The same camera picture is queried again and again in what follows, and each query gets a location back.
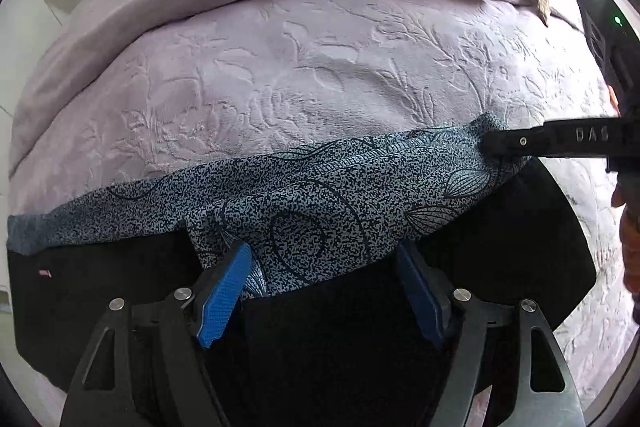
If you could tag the lilac embossed bed blanket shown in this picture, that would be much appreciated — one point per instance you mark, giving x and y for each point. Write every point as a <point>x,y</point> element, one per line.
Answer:
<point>300,72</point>

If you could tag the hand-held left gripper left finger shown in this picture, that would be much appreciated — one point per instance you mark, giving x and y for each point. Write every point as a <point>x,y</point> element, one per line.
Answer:
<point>225,297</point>

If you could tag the black pants with patterned trim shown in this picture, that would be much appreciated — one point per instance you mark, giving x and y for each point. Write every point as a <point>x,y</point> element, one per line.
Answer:
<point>325,217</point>

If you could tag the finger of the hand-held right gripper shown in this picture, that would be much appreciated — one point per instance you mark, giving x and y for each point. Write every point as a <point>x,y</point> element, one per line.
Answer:
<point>540,142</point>

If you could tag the person's right hand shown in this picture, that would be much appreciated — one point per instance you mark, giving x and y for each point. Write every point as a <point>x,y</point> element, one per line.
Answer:
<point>631,247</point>

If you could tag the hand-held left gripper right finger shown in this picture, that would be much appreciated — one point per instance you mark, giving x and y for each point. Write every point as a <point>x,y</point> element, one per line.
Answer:
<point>420,297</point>

